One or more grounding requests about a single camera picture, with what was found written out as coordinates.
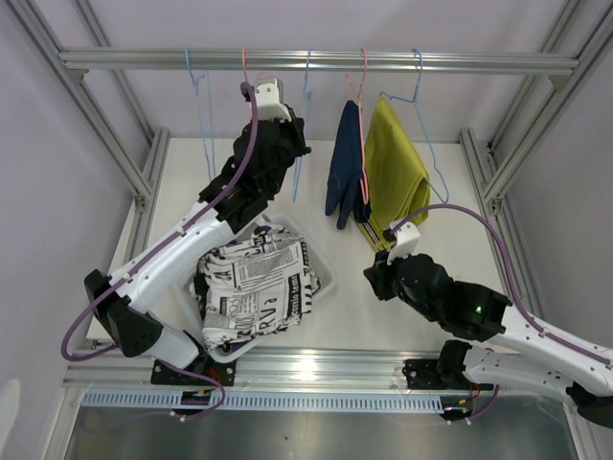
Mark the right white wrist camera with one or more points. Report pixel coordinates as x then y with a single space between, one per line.
403 236

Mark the aluminium frame struts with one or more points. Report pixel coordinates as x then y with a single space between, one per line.
143 181
538 104

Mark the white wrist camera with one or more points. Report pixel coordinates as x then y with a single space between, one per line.
269 94
403 236

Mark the navy blue trousers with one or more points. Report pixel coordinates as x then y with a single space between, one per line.
344 191

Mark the grey slotted cable duct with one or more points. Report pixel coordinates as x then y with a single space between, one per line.
396 402

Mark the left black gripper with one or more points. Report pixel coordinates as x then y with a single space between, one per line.
295 129

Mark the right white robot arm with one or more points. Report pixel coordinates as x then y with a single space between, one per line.
492 343

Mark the light blue hanger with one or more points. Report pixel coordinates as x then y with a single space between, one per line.
304 114
203 92
415 101

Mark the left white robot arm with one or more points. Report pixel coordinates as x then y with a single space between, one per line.
124 298

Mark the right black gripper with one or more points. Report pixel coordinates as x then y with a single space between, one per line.
378 273

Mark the white plastic basket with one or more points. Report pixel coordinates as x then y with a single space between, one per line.
186 293

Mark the aluminium hanging rail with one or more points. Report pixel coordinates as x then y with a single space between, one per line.
227 59

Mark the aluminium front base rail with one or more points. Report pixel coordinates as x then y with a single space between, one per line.
265 369

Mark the olive yellow trousers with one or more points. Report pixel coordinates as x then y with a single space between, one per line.
398 179

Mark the aluminium frame right struts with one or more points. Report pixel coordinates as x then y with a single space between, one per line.
538 104

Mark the aluminium frame left struts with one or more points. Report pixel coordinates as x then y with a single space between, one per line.
143 181

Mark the grey white printed trousers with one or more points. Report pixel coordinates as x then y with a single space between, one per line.
252 288

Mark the pink hanger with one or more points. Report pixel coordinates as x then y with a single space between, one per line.
357 92
261 75

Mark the purple camouflage trousers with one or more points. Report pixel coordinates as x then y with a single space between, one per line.
263 229

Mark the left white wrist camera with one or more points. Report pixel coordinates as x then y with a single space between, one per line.
269 94

